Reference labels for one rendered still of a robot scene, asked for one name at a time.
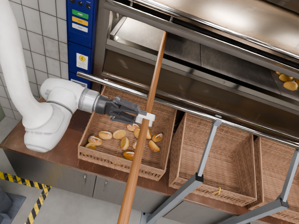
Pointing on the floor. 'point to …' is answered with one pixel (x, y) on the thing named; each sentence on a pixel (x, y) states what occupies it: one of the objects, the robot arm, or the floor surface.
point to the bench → (111, 178)
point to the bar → (266, 210)
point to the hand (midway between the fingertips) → (145, 118)
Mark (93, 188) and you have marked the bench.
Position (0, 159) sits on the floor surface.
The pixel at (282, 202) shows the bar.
